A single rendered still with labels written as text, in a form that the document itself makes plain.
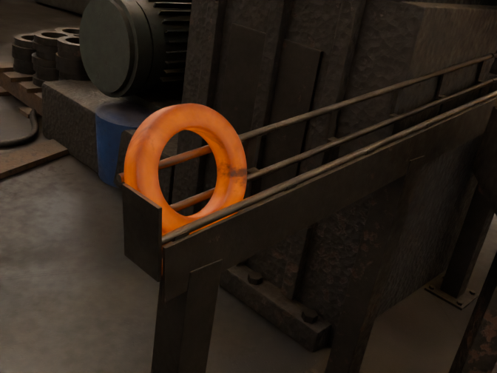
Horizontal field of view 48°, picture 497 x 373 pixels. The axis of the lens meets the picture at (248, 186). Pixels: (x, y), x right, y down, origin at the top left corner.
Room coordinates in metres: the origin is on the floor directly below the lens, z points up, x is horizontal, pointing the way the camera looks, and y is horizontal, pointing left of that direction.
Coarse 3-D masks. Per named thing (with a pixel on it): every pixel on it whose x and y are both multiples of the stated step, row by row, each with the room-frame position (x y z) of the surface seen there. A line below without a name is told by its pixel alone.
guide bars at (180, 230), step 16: (448, 112) 1.13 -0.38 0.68; (416, 128) 1.03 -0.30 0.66; (384, 144) 0.94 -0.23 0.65; (336, 160) 0.84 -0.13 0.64; (352, 160) 0.87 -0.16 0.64; (304, 176) 0.78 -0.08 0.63; (272, 192) 0.72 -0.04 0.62; (224, 208) 0.66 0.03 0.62; (240, 208) 0.67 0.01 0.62; (192, 224) 0.61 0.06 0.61; (208, 224) 0.63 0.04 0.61; (176, 240) 0.59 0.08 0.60
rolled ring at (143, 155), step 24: (144, 120) 0.67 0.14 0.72; (168, 120) 0.66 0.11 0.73; (192, 120) 0.69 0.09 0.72; (216, 120) 0.72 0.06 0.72; (144, 144) 0.63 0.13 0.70; (216, 144) 0.72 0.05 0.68; (240, 144) 0.73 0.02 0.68; (144, 168) 0.61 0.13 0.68; (240, 168) 0.72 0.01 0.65; (144, 192) 0.60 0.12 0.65; (216, 192) 0.71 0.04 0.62; (240, 192) 0.71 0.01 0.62; (168, 216) 0.61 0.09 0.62; (192, 216) 0.66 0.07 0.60
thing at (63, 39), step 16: (48, 32) 2.64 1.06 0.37; (64, 32) 2.85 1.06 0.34; (16, 48) 2.65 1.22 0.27; (32, 48) 2.66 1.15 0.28; (48, 48) 2.50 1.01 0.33; (64, 48) 2.33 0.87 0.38; (0, 64) 2.75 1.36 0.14; (16, 64) 2.67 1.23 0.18; (32, 64) 2.66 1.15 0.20; (48, 64) 2.50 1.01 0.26; (64, 64) 2.33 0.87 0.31; (80, 64) 2.34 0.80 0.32; (0, 80) 2.77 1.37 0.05; (16, 80) 2.58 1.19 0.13; (32, 80) 2.64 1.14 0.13; (48, 80) 2.50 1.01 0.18; (80, 80) 2.35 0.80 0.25; (16, 96) 2.64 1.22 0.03; (32, 96) 2.52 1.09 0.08
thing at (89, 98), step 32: (96, 0) 2.07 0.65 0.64; (128, 0) 2.03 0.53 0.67; (160, 0) 2.15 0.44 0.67; (96, 32) 2.06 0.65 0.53; (128, 32) 1.94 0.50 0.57; (160, 32) 2.03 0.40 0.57; (96, 64) 2.06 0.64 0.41; (128, 64) 1.93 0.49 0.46; (160, 64) 2.02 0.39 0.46; (64, 96) 2.13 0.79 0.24; (96, 96) 2.17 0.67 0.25; (128, 96) 2.18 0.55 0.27; (160, 96) 2.18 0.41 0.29; (64, 128) 2.12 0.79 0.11; (96, 160) 1.96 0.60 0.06
